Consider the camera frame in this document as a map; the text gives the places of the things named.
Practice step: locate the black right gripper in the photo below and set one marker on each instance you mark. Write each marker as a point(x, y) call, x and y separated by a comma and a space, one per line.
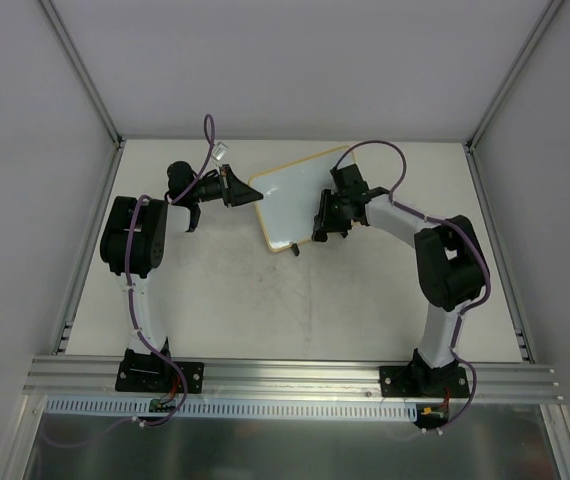
point(326, 213)

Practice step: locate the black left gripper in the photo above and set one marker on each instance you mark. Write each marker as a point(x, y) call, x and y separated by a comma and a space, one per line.
point(228, 186)

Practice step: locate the yellow framed small whiteboard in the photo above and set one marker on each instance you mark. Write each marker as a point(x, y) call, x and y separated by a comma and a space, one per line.
point(291, 198)

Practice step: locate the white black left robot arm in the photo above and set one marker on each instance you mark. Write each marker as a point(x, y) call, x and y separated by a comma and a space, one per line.
point(132, 245)

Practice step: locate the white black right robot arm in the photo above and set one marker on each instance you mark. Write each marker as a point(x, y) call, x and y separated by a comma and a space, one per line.
point(452, 273)

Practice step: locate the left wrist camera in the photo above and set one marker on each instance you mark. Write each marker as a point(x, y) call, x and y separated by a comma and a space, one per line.
point(219, 150)

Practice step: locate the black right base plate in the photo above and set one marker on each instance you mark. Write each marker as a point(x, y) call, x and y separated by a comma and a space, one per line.
point(416, 382)

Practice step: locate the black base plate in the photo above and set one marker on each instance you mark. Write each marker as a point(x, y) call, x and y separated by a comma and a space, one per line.
point(416, 382)
point(147, 373)

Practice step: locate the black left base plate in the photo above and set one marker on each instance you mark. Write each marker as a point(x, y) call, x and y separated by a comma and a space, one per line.
point(147, 373)

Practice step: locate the white slotted cable duct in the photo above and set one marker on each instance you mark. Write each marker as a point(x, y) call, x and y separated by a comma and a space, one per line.
point(234, 408)

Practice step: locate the left aluminium frame post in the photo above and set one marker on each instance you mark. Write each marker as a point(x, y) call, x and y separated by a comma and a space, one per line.
point(64, 38)

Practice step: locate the aluminium frame post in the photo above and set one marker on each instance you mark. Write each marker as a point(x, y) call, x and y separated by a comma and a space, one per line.
point(524, 54)
point(64, 38)

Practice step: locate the aluminium mounting rail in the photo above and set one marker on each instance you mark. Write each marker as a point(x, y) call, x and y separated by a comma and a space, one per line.
point(518, 383)

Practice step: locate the right aluminium frame post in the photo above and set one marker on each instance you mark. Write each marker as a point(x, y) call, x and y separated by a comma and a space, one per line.
point(524, 54)

